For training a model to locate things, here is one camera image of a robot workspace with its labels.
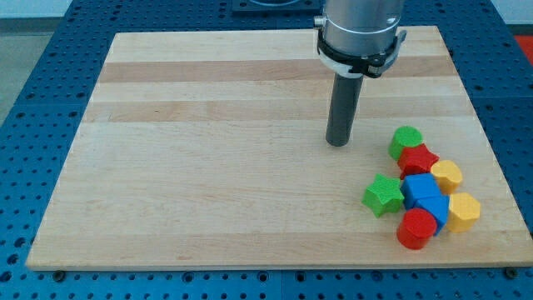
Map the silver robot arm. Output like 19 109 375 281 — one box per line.
314 0 406 78

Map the green star block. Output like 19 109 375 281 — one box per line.
361 173 405 218

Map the green circle block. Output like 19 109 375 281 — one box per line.
388 126 423 161

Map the red star block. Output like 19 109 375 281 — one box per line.
397 143 440 180

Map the wooden board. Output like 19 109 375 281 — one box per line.
26 26 532 272

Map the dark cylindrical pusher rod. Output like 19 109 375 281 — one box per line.
326 74 363 147

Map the blue cube block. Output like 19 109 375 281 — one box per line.
401 173 441 210

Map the red cylinder block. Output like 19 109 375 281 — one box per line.
396 208 437 250

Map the blue pentagon block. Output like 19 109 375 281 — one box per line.
415 195 450 236

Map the yellow heart block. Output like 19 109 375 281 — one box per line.
430 160 463 194

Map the yellow hexagon block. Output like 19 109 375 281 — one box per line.
446 192 481 233

